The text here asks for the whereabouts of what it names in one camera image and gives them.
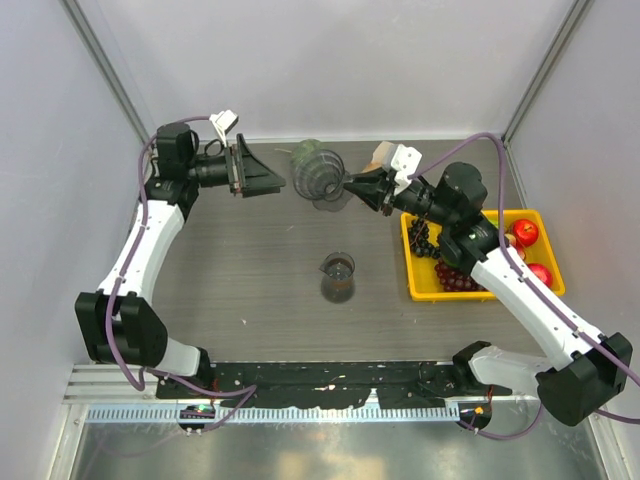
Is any purple cable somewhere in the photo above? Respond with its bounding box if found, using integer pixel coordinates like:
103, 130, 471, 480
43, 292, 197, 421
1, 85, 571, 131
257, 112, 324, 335
108, 114, 257, 437
409, 131, 640, 441

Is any red lychee cluster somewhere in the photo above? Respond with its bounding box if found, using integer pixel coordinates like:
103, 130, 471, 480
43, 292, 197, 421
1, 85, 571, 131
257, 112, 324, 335
505, 232, 526, 261

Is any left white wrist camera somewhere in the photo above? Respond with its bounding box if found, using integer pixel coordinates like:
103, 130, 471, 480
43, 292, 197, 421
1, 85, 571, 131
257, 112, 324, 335
209, 109, 239, 148

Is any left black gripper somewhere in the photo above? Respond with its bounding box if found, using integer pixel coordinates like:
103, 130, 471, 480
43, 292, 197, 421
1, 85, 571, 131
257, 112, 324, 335
187, 135, 286, 199

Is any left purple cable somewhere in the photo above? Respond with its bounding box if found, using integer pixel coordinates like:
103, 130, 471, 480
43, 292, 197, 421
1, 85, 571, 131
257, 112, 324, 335
108, 114, 257, 437

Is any yellow plastic fruit tray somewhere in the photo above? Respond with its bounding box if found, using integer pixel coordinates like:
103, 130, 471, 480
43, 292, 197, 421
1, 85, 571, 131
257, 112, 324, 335
400, 209, 566, 303

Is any aluminium frame rail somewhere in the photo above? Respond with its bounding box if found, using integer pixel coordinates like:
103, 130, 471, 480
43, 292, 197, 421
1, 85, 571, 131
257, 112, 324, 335
62, 358, 611, 426

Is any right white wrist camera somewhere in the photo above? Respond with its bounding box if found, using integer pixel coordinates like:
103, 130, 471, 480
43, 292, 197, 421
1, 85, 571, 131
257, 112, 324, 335
390, 144, 422, 196

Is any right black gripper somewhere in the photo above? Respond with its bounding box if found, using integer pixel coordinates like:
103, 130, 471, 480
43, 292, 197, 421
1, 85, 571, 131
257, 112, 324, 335
345, 165, 456, 228

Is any red apple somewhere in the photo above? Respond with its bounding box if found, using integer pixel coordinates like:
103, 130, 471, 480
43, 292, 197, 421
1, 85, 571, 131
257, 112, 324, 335
510, 218, 540, 248
527, 263, 554, 289

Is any dark green lime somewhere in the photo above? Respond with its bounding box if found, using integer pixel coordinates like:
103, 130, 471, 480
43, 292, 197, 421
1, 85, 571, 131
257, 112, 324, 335
440, 246, 459, 268

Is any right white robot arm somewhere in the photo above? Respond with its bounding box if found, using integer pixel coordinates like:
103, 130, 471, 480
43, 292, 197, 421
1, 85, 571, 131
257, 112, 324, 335
344, 162, 635, 426

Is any lower red apple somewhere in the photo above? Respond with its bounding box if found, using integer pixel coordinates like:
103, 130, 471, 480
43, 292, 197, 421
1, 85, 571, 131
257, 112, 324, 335
527, 263, 554, 289

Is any black grape bunch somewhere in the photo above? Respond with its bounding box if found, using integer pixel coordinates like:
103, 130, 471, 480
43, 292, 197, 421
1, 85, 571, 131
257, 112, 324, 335
408, 218, 441, 260

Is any green netted melon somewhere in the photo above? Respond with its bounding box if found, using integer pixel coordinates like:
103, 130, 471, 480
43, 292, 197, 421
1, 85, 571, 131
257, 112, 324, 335
275, 138, 322, 166

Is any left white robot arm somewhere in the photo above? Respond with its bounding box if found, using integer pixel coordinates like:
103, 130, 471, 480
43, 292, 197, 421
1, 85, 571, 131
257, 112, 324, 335
75, 110, 286, 398

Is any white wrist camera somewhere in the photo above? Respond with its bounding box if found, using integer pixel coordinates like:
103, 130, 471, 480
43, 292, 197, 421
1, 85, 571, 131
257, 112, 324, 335
209, 109, 239, 148
390, 144, 422, 196

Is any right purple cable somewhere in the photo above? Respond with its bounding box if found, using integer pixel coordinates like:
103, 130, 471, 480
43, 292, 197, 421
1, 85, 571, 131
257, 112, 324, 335
409, 131, 640, 441

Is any glass coffee carafe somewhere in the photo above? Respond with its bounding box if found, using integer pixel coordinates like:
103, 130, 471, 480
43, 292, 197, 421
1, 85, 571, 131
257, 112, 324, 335
319, 252, 356, 304

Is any upper red apple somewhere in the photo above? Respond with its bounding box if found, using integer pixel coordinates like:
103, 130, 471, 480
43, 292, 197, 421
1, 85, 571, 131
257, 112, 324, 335
510, 218, 540, 248

